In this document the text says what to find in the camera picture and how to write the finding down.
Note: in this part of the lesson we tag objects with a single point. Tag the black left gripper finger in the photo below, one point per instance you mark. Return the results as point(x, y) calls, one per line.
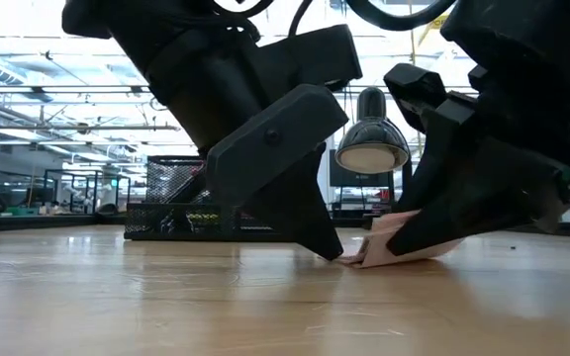
point(314, 59)
point(275, 148)

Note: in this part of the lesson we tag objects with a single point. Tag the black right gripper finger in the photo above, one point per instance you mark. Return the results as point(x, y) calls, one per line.
point(488, 198)
point(413, 94)

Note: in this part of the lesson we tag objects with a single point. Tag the pink sticky notes pad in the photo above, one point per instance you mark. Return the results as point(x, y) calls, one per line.
point(379, 252)

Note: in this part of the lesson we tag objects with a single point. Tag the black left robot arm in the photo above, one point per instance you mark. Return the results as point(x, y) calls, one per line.
point(117, 17)

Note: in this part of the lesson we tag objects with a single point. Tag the black mesh desk organizer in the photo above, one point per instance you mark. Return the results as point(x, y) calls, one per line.
point(166, 222)

